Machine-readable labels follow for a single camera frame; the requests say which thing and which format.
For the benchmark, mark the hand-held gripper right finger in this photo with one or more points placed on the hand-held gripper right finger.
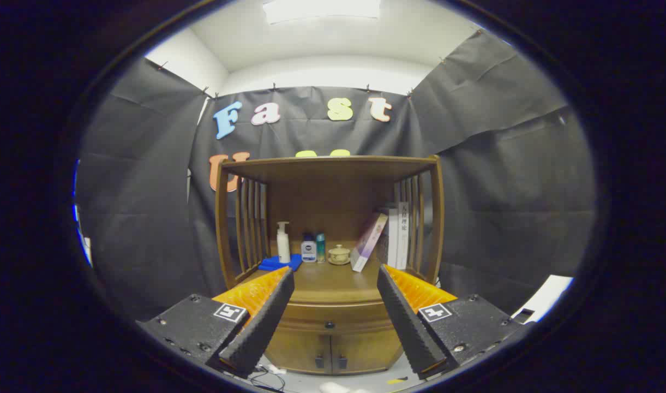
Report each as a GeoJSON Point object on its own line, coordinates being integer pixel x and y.
{"type": "Point", "coordinates": [406, 322]}

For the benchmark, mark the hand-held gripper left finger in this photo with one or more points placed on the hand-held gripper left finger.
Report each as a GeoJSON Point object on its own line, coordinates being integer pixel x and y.
{"type": "Point", "coordinates": [267, 322]}

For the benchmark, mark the wooden drawer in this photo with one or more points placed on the wooden drawer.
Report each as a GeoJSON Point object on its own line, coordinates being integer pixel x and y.
{"type": "Point", "coordinates": [354, 316]}

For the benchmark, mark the wooden cabinet door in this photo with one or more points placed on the wooden cabinet door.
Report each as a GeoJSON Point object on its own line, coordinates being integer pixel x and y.
{"type": "Point", "coordinates": [365, 349]}
{"type": "Point", "coordinates": [300, 349]}

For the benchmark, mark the wooden countertop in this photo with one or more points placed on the wooden countertop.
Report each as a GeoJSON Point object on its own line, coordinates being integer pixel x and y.
{"type": "Point", "coordinates": [332, 284]}

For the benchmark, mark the wooden cabinet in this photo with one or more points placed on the wooden cabinet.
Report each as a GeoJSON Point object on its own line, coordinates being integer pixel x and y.
{"type": "Point", "coordinates": [332, 191]}

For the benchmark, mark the blue cloth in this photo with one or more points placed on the blue cloth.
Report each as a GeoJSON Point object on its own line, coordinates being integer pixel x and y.
{"type": "Point", "coordinates": [278, 263]}

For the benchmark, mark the white pump bottle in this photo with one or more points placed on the white pump bottle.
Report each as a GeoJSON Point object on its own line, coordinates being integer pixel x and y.
{"type": "Point", "coordinates": [283, 248]}

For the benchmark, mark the white bottle with blue cap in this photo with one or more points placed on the white bottle with blue cap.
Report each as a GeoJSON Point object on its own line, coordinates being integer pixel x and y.
{"type": "Point", "coordinates": [308, 252]}

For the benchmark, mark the patterned cover book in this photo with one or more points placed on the patterned cover book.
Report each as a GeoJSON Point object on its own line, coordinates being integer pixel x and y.
{"type": "Point", "coordinates": [391, 240]}

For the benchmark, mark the purple and white book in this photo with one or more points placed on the purple and white book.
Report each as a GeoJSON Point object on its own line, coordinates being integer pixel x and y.
{"type": "Point", "coordinates": [368, 243]}

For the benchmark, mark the slim teal bottle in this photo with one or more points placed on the slim teal bottle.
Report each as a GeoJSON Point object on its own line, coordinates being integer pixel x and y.
{"type": "Point", "coordinates": [320, 251]}

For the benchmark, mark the beige lidded tea cup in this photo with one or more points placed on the beige lidded tea cup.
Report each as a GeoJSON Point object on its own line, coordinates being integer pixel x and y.
{"type": "Point", "coordinates": [339, 255]}

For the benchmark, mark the ceiling light panel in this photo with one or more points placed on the ceiling light panel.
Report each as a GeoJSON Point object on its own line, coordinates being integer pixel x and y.
{"type": "Point", "coordinates": [322, 10]}

